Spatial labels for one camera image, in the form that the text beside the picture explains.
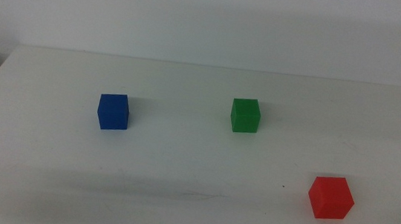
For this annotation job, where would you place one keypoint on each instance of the blue cube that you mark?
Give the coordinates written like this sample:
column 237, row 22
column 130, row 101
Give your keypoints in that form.
column 112, row 112

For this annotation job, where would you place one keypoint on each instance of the red cube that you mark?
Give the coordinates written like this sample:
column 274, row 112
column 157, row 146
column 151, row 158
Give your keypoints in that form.
column 331, row 198

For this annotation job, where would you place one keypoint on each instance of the green cube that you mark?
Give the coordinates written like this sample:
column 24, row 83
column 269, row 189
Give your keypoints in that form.
column 245, row 116

